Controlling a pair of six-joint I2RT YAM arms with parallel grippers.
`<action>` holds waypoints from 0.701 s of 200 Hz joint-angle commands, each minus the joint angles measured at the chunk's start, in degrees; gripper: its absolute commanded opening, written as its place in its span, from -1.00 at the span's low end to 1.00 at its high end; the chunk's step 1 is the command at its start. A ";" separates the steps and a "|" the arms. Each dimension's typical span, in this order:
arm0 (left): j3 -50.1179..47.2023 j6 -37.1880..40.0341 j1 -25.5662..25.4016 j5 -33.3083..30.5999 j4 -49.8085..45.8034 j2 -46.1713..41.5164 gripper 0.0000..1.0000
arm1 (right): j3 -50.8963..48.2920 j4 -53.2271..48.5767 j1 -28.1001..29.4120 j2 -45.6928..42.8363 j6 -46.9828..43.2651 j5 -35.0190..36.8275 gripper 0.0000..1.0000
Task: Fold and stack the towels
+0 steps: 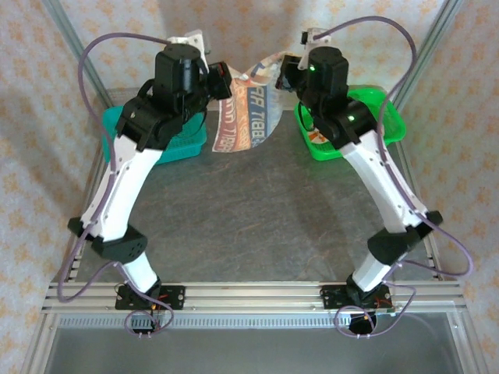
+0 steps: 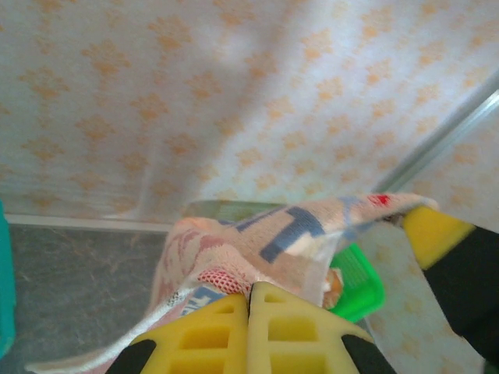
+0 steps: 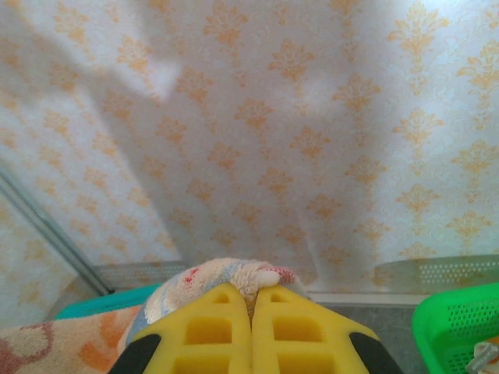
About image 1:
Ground orange towel white rabbit print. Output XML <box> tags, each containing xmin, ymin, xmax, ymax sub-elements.
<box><xmin>309</xmin><ymin>129</ymin><xmax>333</xmax><ymax>147</ymax></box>

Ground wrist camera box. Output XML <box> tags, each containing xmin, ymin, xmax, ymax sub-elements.
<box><xmin>302</xmin><ymin>27</ymin><xmax>332</xmax><ymax>50</ymax></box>
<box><xmin>167</xmin><ymin>30</ymin><xmax>214</xmax><ymax>55</ymax></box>

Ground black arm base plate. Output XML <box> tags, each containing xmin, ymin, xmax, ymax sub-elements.
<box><xmin>115</xmin><ymin>285</ymin><xmax>186</xmax><ymax>312</ymax></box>
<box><xmin>319</xmin><ymin>284</ymin><xmax>393</xmax><ymax>311</ymax></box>

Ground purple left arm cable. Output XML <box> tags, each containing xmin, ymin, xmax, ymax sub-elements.
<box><xmin>57</xmin><ymin>33</ymin><xmax>176</xmax><ymax>339</ymax></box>

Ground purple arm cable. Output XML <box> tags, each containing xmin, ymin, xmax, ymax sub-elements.
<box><xmin>314</xmin><ymin>15</ymin><xmax>476</xmax><ymax>339</ymax></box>
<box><xmin>57</xmin><ymin>33</ymin><xmax>176</xmax><ymax>339</ymax></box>

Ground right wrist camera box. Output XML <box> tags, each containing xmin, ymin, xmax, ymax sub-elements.
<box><xmin>302</xmin><ymin>27</ymin><xmax>332</xmax><ymax>50</ymax></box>

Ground long aluminium mounting rail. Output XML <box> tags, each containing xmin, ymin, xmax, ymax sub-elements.
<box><xmin>41</xmin><ymin>282</ymin><xmax>465</xmax><ymax>313</ymax></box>

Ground small green circuit board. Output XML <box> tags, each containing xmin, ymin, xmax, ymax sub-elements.
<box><xmin>372</xmin><ymin>303</ymin><xmax>399</xmax><ymax>317</ymax></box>

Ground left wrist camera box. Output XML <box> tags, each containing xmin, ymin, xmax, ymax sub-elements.
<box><xmin>167</xmin><ymin>30</ymin><xmax>214</xmax><ymax>55</ymax></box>

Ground aluminium frame post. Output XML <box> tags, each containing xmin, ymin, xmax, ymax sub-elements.
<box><xmin>389</xmin><ymin>0</ymin><xmax>457</xmax><ymax>118</ymax></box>
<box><xmin>41</xmin><ymin>0</ymin><xmax>114</xmax><ymax>108</ymax></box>

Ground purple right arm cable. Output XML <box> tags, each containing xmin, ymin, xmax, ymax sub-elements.
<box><xmin>314</xmin><ymin>15</ymin><xmax>476</xmax><ymax>339</ymax></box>

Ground aluminium table edge rail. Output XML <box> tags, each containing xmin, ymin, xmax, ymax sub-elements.
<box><xmin>204</xmin><ymin>101</ymin><xmax>395</xmax><ymax>114</ymax></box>

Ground green plastic basket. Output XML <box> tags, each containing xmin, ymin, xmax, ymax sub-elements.
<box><xmin>294</xmin><ymin>86</ymin><xmax>408</xmax><ymax>161</ymax></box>

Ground slotted grey cable duct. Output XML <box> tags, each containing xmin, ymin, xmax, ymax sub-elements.
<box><xmin>58</xmin><ymin>314</ymin><xmax>455</xmax><ymax>330</ymax></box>

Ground beige towel with lettering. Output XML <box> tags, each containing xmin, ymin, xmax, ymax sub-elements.
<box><xmin>211</xmin><ymin>50</ymin><xmax>288</xmax><ymax>155</ymax></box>

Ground teal plastic basket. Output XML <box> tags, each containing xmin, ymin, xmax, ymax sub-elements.
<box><xmin>101</xmin><ymin>104</ymin><xmax>208</xmax><ymax>164</ymax></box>

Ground grey metal lower panel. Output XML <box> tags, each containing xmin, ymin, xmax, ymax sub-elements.
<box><xmin>23</xmin><ymin>313</ymin><xmax>480</xmax><ymax>374</ymax></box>

